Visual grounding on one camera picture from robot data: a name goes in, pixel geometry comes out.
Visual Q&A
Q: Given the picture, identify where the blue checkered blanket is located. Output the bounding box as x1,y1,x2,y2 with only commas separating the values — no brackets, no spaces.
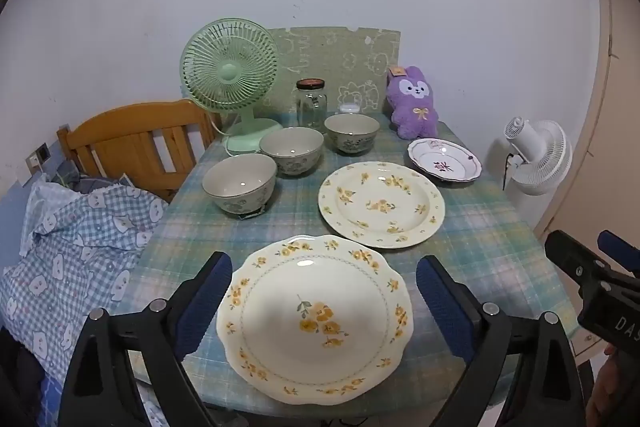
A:
0,179,171,427

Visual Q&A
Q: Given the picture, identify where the cream floral ceramic bowl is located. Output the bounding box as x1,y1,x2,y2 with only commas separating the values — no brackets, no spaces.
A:
324,113,381,155
259,127,325,178
202,154,278,215

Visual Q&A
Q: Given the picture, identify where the beige door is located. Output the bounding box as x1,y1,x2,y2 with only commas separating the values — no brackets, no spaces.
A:
530,0,640,258

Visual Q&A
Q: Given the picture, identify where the glass jar with dark lid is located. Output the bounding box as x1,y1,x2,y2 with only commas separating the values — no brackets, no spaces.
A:
296,78,328,131

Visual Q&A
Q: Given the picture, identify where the green desk fan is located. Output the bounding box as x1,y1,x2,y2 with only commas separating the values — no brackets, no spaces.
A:
180,18,283,156

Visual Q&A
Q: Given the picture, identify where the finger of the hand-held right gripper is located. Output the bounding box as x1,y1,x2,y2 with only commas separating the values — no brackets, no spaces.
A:
598,230,640,280
545,231,613,303

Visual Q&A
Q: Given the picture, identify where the green printed wall mat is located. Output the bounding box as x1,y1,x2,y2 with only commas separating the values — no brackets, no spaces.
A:
265,26,402,115

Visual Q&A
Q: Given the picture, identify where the white plate with red flower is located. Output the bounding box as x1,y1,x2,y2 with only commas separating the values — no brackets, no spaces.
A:
407,138,483,184

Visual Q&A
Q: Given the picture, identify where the dark striped cloth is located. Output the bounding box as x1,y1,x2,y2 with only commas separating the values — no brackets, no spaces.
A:
50,162,131,194

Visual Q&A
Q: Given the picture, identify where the person's right hand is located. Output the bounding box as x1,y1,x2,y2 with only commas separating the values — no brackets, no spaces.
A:
587,349,640,427

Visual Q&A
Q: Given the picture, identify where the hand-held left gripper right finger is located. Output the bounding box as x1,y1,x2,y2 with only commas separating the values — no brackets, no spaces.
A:
416,254,596,427

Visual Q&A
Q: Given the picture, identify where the wooden bed headboard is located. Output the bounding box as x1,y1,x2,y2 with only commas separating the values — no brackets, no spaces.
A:
56,99,221,202

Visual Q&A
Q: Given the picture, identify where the white standing fan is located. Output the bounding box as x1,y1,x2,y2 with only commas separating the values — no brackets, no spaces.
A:
501,117,573,195

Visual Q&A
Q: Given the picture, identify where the round yellow floral plate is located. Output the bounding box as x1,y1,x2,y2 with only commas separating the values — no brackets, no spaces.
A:
318,161,446,249

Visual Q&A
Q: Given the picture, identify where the black fan cable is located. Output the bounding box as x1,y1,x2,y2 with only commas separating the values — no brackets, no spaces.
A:
501,152,523,192

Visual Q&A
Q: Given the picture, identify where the wall socket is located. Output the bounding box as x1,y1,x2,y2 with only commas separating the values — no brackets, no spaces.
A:
25,142,52,172

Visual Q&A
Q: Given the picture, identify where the purple plush bunny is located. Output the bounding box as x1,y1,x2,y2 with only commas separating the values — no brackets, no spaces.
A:
386,66,440,140

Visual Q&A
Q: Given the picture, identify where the scalloped yellow floral plate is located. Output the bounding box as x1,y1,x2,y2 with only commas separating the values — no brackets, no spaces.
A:
216,234,414,405

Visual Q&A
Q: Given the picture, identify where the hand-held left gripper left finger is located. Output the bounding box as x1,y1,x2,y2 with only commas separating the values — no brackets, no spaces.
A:
59,251,234,427

